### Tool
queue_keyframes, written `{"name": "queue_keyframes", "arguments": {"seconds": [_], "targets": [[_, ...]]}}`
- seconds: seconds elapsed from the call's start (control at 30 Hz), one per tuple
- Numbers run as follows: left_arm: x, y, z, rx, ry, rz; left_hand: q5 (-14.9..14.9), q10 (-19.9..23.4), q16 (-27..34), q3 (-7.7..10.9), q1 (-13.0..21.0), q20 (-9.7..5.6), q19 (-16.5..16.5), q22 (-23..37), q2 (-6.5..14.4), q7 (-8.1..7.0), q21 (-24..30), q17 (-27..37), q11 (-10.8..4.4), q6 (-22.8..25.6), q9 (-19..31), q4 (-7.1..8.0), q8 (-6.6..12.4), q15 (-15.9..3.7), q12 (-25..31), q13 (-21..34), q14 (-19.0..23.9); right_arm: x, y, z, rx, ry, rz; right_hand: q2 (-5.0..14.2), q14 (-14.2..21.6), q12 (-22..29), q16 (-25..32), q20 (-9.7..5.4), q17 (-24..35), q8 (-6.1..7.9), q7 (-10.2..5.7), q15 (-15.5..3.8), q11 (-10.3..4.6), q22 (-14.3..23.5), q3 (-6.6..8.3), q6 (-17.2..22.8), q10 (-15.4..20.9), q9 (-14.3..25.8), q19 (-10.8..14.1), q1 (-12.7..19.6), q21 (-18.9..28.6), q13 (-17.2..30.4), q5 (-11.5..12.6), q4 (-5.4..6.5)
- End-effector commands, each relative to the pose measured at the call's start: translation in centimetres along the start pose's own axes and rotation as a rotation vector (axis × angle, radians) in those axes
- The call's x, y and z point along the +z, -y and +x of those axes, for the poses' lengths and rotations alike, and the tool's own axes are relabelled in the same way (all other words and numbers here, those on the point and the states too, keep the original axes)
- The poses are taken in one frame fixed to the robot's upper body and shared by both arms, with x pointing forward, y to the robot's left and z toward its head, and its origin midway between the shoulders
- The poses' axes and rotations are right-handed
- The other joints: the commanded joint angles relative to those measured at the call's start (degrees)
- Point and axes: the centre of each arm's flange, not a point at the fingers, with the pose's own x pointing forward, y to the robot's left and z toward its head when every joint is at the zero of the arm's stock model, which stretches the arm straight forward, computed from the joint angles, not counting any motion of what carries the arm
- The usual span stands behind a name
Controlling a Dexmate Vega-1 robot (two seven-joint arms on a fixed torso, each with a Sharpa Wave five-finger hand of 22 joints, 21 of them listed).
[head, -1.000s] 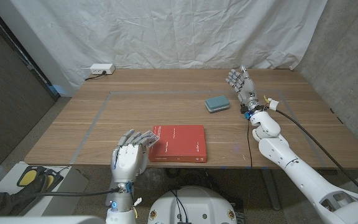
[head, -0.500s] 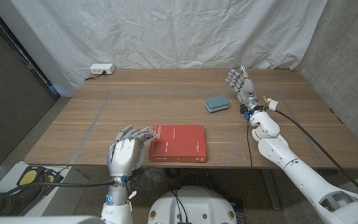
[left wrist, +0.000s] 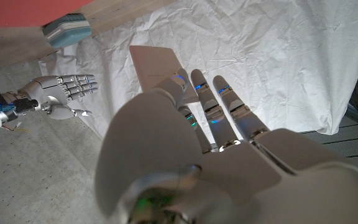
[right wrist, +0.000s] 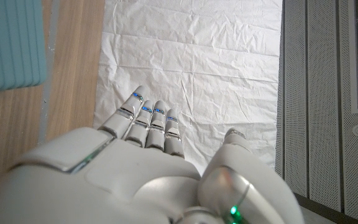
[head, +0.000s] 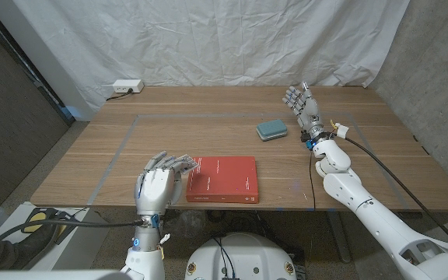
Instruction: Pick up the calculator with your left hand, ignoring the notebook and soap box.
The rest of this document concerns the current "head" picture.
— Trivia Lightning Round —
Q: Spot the white floor plate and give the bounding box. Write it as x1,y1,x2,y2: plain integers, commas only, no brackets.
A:
0,201,112,273

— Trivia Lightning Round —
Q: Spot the teal sponge block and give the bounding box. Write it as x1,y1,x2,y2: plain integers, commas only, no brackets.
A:
256,118,289,142

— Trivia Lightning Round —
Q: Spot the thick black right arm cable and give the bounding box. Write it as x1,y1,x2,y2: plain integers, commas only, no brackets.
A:
331,121,448,250

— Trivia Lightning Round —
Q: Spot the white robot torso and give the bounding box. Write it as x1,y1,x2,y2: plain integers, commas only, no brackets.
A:
184,232,298,280

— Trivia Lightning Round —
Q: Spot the black power strip cord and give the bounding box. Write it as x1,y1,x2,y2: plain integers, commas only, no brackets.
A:
105,88,134,102

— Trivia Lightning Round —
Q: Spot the yellow foot pedal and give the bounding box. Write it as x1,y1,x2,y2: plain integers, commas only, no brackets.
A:
54,212,81,246
20,208,60,234

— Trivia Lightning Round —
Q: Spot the white power strip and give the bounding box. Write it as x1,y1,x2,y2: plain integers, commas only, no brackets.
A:
112,79,145,94

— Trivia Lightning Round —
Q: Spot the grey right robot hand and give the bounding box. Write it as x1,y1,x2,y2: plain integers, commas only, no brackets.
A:
282,80,326,136

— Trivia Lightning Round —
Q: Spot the dark brown door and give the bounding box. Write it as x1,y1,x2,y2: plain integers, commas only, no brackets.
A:
0,3,75,207

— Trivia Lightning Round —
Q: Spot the red book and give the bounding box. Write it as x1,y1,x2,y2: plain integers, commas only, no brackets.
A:
185,156,260,205

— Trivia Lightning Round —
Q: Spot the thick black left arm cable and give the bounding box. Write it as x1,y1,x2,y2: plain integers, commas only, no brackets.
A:
0,216,148,243

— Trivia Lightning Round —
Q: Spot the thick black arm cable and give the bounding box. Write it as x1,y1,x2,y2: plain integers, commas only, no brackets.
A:
331,121,448,250
0,216,148,243

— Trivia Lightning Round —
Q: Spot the dark shoe of person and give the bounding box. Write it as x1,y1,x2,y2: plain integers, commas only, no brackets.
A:
0,223,61,271

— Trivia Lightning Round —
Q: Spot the white robot chest edge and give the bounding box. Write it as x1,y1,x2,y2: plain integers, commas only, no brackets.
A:
0,270,134,280

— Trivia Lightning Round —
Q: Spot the grey table leg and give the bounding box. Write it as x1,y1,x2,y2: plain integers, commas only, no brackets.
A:
327,212,352,264

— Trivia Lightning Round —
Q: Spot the white backdrop cloth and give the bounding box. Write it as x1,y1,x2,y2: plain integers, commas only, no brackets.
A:
12,0,411,121

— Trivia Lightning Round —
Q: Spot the black torso cable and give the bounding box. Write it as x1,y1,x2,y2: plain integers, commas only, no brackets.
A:
212,236,229,279

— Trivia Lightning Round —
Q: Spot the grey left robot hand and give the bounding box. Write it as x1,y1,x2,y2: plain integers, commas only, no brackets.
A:
134,150,188,217

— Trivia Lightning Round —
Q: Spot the thin black hanging cable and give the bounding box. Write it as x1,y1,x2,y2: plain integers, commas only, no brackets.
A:
308,151,318,211

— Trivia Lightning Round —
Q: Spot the blue torso cable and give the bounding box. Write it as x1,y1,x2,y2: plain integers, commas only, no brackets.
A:
219,243,236,279

